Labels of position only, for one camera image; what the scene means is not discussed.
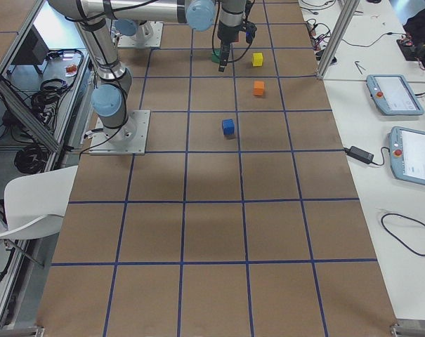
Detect orange snack packet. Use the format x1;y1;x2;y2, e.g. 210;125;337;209
65;65;78;77

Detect far teach pendant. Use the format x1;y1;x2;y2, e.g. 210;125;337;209
366;74;424;116

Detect orange wooden block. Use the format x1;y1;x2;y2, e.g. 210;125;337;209
253;81;266;97

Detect teach pendant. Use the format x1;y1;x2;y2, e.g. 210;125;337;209
388;126;425;185
366;74;424;116

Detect hex key tool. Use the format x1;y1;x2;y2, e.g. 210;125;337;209
354;60;365;74

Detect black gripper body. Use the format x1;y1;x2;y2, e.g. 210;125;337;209
217;22;241;44

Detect yellow wooden block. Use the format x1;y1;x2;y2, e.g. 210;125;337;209
251;53;264;67

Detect green wooden block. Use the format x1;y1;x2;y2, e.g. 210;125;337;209
211;49;220;64

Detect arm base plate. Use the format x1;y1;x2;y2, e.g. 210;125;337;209
117;21;164;49
88;110;150;155

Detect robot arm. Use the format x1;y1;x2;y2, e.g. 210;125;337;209
49;1;141;143
103;0;251;72

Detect white chair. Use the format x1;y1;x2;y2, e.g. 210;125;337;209
0;166;78;240

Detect aluminium frame post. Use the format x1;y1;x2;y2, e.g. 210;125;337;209
316;0;360;80

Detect black power adapter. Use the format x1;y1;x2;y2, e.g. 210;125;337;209
344;146;374;164

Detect circuit boards with cables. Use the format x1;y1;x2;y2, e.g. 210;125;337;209
305;19;332;52

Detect blue wooden block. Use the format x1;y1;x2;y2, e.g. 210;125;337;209
221;119;235;136

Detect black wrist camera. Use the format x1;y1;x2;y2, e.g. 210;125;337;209
240;20;257;45

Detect near teach pendant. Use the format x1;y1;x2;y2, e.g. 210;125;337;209
388;126;425;185

